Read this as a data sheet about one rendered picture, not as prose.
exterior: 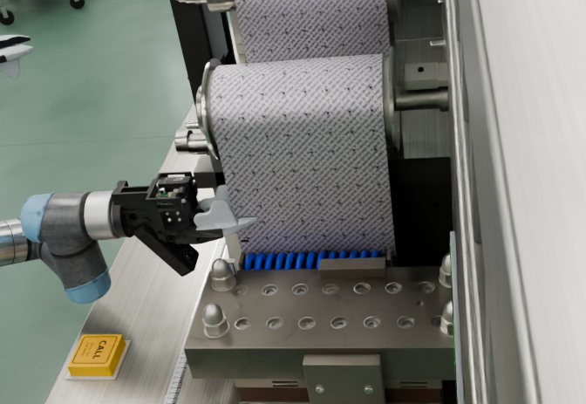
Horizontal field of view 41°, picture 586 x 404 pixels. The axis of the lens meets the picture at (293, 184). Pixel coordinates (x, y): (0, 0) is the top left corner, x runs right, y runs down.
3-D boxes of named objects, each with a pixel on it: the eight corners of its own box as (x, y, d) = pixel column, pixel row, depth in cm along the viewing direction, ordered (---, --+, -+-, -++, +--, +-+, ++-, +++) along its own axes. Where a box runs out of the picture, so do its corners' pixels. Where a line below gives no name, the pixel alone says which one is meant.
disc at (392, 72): (396, 95, 120) (388, 22, 108) (399, 95, 120) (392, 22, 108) (396, 173, 111) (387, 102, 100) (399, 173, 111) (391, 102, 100)
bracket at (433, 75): (405, 73, 110) (404, 61, 109) (447, 71, 109) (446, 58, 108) (404, 91, 106) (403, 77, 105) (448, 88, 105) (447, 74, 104)
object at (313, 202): (243, 256, 122) (221, 155, 112) (396, 252, 118) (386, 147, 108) (242, 258, 122) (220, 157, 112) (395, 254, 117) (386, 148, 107)
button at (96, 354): (86, 344, 129) (82, 333, 127) (126, 344, 127) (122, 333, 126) (71, 377, 123) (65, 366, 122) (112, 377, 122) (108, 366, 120)
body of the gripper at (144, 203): (183, 199, 112) (104, 202, 115) (196, 246, 117) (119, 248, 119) (195, 169, 119) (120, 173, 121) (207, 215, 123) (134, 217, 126)
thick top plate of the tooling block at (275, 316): (216, 300, 123) (208, 270, 119) (480, 296, 115) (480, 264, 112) (192, 379, 110) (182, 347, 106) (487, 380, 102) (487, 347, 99)
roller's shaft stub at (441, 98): (398, 104, 113) (396, 77, 110) (448, 101, 111) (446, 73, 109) (397, 119, 109) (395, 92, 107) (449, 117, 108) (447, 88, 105)
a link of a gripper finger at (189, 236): (219, 236, 114) (162, 236, 116) (221, 243, 115) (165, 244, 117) (227, 215, 118) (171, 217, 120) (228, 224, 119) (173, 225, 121)
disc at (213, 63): (235, 106, 125) (210, 37, 113) (237, 106, 125) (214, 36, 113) (221, 181, 116) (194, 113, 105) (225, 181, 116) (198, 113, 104)
